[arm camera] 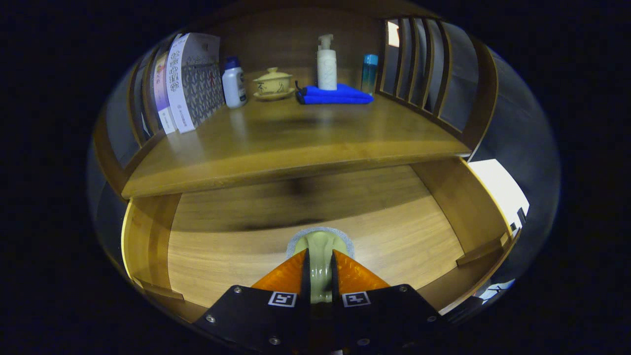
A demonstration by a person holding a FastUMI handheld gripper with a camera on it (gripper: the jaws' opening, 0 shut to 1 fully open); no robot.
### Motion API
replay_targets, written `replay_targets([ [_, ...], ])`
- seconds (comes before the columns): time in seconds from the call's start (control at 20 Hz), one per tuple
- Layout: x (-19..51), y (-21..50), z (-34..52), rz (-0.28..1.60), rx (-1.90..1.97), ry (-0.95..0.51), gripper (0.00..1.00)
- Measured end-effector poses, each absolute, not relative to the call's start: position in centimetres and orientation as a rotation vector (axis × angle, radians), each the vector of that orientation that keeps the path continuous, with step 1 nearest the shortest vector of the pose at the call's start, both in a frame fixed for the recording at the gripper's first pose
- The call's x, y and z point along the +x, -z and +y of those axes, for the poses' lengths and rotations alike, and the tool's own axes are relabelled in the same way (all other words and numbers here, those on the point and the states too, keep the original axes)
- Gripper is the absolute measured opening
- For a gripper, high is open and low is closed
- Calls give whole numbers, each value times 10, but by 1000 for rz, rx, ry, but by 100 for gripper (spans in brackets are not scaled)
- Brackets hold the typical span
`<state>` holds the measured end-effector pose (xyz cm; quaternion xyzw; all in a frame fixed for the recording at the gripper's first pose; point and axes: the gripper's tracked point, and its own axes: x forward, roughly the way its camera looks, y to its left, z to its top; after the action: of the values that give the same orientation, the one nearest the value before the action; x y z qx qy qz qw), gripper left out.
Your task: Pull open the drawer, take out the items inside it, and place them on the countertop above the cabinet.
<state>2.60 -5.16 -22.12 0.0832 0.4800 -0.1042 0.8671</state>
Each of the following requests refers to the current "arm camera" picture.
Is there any thick white patterned book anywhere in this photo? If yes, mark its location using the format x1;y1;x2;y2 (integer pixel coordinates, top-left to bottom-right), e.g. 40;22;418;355
167;33;226;134

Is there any green handled grey scrubber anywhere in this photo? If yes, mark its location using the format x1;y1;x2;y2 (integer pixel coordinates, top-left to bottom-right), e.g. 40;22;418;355
286;227;354;304

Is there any brown wooden cabinet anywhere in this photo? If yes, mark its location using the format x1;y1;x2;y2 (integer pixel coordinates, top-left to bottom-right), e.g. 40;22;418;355
94;5;498;198

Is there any white bottle with blue cap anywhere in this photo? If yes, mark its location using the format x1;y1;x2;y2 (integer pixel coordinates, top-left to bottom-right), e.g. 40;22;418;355
222;56;248;109

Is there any white pump bottle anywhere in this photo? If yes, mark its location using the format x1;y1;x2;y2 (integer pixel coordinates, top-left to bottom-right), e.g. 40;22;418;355
317;34;338;91

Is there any wooden countertop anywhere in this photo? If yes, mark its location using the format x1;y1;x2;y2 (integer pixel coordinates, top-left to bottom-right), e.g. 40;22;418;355
122;94;471;199

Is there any purple book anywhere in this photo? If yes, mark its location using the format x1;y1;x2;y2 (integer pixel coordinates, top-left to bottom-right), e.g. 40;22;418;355
153;49;177;135

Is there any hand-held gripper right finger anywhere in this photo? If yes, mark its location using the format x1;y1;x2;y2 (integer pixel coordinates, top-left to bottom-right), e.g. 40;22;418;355
329;249;444;353

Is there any wooden drawer with black knob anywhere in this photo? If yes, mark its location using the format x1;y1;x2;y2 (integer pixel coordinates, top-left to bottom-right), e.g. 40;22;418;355
121;158;522;323

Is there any yellow lidded teacup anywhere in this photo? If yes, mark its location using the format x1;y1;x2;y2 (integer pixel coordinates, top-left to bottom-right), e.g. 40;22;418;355
253;67;293;95

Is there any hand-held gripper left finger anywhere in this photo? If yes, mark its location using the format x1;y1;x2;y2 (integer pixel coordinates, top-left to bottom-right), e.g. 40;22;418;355
192;248;312;355

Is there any teal bottle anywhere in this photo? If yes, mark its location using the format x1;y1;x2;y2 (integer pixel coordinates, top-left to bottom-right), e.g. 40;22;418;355
361;54;379;96

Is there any white panelled unit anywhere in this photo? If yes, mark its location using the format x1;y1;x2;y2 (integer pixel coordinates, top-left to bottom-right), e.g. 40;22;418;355
467;159;529;230

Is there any blue folded cloth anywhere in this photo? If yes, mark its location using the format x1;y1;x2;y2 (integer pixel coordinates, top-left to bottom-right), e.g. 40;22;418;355
295;81;374;105

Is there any yellow saucer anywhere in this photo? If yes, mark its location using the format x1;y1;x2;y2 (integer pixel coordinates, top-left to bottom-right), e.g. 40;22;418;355
253;89;295;102

